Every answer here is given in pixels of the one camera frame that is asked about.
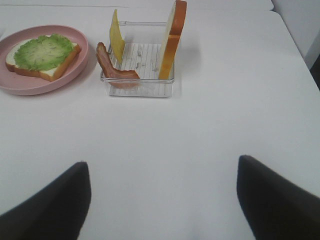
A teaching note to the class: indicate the clear right plastic tray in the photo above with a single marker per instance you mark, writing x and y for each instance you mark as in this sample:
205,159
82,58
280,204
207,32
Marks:
142,46

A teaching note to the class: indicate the pink round plate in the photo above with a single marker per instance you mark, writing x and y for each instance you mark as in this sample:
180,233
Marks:
13,83

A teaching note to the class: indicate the yellow cheese slice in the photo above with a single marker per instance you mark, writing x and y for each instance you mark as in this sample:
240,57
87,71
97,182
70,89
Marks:
116,41

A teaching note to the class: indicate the bacon strip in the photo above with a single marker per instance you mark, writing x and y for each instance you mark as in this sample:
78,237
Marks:
109,71

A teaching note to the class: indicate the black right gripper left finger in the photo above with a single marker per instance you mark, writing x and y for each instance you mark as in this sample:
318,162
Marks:
57,212

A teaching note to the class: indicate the bread slice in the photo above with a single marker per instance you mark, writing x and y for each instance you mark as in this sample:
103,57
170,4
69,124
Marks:
49,75
171,38

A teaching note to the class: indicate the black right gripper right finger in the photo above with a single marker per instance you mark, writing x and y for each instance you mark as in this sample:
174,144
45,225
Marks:
274,207

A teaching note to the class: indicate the green lettuce leaf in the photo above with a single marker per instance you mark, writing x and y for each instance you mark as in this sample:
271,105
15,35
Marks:
44,53

